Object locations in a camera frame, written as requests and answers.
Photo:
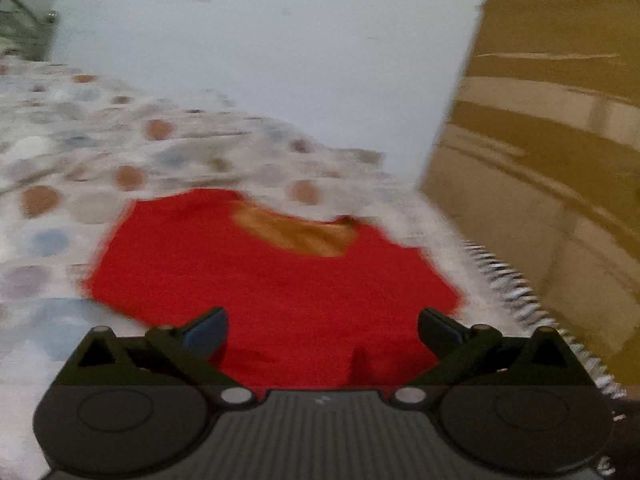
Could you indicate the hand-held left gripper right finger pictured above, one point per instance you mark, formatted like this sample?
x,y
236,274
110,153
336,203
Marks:
x,y
450,329

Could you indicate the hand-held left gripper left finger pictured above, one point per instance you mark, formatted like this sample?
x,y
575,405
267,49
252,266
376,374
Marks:
x,y
204,333

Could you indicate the red small shirt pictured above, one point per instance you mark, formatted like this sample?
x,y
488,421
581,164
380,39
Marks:
x,y
295,290

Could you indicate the striped bed sheet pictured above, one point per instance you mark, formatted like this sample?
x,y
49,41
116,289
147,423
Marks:
x,y
520,305

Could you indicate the spotted patterned bedspread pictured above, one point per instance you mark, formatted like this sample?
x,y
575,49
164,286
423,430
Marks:
x,y
90,160

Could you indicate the metal frame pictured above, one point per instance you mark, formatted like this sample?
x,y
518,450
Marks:
x,y
22,30

